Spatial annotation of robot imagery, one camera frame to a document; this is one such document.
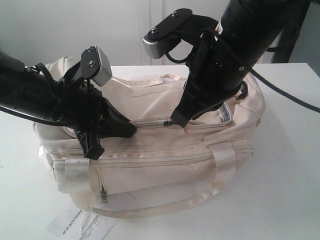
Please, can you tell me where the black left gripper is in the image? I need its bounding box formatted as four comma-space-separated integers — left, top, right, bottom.
50, 75, 137, 160

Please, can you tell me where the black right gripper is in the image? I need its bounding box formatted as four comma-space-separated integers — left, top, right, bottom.
171, 29, 249, 128

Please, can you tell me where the gold zipper pull charm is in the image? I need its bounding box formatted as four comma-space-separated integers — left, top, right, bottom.
183, 119, 194, 134

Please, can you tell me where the cream fabric duffel bag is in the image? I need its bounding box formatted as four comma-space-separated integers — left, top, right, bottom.
33, 74, 266, 219

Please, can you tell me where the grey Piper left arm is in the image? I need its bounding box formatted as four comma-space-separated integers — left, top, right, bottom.
0, 45, 137, 160

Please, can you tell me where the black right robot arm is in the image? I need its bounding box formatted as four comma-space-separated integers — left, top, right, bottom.
171, 0, 298, 127

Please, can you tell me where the small grey paper tag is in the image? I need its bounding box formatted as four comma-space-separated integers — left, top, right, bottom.
80, 212, 118, 240

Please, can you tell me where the white Tonlion paper tag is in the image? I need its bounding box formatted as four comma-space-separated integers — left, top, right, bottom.
46, 208, 85, 240

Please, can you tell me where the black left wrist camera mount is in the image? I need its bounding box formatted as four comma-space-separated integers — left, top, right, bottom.
61, 45, 113, 87

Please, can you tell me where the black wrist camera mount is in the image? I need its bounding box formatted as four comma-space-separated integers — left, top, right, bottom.
142, 8, 218, 60
61, 45, 113, 87

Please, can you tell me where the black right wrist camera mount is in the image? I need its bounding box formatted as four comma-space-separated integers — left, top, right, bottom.
142, 8, 218, 60

